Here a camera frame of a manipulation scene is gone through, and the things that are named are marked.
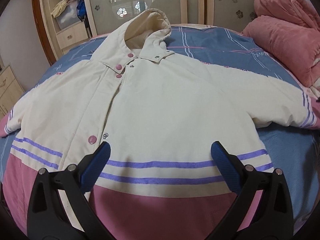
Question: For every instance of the blue clothing in wardrobe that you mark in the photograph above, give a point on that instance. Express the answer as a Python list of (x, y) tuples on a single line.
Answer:
[(81, 10)]

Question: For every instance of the blue plaid bed sheet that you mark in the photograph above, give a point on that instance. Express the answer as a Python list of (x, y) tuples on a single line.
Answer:
[(225, 47)]

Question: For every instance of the cream and pink hooded jacket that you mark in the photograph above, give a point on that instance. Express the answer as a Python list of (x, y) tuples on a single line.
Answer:
[(162, 104)]

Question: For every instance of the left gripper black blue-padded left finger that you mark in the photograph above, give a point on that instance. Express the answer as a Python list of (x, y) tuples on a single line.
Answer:
[(47, 218)]

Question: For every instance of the rolled pink quilt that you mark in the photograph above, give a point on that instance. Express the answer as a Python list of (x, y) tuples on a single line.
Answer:
[(288, 29)]

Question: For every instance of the beige sliding-door wardrobe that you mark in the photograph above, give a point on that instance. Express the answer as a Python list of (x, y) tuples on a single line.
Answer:
[(103, 16)]

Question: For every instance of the light wood side cabinet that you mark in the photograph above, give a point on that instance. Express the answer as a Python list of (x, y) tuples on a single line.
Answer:
[(10, 90)]

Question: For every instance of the yellow cloth on box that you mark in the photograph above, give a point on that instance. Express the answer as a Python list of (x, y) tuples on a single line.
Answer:
[(59, 8)]

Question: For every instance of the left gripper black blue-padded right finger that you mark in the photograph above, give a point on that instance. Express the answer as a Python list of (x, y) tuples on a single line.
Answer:
[(262, 208)]

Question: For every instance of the clear plastic storage box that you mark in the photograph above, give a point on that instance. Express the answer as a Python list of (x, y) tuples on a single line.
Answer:
[(68, 16)]

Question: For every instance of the brown wooden door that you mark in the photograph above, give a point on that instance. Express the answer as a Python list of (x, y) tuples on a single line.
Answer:
[(42, 32)]

